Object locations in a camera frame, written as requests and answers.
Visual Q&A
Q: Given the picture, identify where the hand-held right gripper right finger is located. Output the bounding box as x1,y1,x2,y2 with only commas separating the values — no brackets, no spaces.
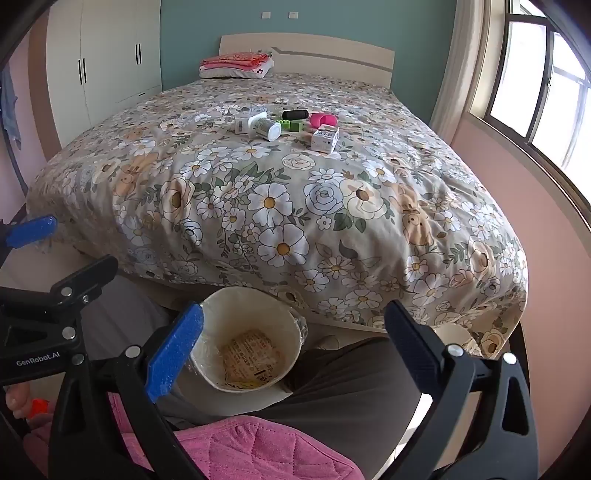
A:
385,299,539,480

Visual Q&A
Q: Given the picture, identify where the pink quilted cloth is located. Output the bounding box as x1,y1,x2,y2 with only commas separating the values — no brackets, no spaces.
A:
23,392,368,480

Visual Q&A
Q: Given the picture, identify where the dark framed window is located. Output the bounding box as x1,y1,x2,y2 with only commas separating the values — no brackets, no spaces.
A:
468,0,591,206

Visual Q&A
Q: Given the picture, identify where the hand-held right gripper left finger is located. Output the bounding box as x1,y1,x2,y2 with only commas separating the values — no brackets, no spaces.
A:
48,302,205,480

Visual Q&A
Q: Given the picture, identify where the white curtain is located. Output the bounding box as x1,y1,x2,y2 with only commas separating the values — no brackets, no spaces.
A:
429,0,507,136

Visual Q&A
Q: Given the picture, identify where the folded pink blanket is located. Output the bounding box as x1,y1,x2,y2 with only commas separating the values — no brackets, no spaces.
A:
201,52,271,70

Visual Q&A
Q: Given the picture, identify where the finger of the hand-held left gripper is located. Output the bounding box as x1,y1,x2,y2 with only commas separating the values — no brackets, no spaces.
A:
0,215,59,248
0,255,119,319

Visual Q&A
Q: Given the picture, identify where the white pillow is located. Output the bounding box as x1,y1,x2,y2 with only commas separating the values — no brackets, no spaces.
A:
198,59,276,79

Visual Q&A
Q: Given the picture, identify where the yellow printed paper wrapper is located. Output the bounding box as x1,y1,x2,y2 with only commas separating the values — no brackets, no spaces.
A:
222,329,283,387

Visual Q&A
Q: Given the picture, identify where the pink plastic object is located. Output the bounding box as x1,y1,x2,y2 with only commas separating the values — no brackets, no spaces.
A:
308,112,341,131

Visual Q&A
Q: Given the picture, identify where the white wardrobe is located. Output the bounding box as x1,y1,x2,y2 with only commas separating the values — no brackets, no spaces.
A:
45,0,163,149

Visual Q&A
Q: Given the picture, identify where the white cardboard box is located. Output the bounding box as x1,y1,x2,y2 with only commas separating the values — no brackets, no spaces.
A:
234,112,259,136

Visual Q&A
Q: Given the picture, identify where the white bin with plastic liner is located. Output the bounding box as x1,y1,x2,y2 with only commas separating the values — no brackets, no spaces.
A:
189,286,310,393

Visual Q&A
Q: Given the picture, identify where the hanging blue cloth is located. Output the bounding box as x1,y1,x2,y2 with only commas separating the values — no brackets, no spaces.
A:
0,65,23,149

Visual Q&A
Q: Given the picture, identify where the beige wooden bed headboard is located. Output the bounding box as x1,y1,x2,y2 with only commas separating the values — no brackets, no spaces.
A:
218,34,396,88

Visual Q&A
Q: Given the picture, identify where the small white printed box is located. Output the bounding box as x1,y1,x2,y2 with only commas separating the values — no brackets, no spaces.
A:
310,125,341,154

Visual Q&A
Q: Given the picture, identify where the bed with floral quilt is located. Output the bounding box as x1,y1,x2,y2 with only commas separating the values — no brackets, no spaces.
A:
25,73,530,361

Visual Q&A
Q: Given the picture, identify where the person's left hand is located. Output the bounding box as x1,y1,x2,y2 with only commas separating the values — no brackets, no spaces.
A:
0,383,33,422

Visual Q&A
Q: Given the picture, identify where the green plastic object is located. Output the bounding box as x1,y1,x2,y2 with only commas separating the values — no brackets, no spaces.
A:
276,117,308,135

